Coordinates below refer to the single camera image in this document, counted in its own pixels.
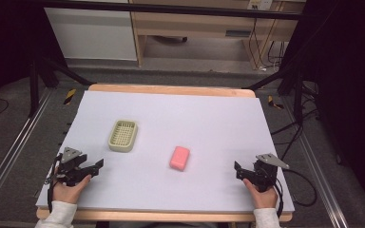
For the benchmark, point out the metal floor rail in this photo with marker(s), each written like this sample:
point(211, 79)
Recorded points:
point(321, 177)
point(12, 152)

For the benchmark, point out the yellow black floor tape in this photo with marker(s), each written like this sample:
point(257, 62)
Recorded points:
point(70, 96)
point(274, 103)

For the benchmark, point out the wooden table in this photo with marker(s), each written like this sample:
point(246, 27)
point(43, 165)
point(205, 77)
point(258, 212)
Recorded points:
point(171, 90)

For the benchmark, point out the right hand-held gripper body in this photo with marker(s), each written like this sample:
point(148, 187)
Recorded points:
point(266, 174)

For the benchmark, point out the black metal frame bar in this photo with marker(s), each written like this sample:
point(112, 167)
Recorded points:
point(171, 9)

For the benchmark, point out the person's left hand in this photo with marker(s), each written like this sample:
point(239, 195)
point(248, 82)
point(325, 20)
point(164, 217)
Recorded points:
point(68, 191)

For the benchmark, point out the black metal stand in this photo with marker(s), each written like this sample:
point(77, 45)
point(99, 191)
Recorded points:
point(293, 85)
point(34, 88)

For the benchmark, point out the white power strip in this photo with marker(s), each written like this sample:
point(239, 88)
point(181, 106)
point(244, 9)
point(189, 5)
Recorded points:
point(259, 4)

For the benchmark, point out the white foam mat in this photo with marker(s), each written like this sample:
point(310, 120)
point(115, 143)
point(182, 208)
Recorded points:
point(183, 120)

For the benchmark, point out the white cabinet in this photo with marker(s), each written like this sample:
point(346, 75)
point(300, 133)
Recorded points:
point(92, 34)

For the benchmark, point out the pink soap bar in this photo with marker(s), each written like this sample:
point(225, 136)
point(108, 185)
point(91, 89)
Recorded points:
point(180, 157)

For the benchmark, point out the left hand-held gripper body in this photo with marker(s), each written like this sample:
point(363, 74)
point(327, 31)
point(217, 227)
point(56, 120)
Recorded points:
point(71, 172)

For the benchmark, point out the light wooden desk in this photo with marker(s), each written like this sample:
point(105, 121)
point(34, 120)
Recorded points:
point(196, 25)

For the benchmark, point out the person's right hand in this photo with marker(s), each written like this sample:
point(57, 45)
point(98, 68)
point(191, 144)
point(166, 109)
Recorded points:
point(263, 198)

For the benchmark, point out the beige slotted soap dish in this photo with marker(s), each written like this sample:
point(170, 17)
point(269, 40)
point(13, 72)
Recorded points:
point(123, 135)

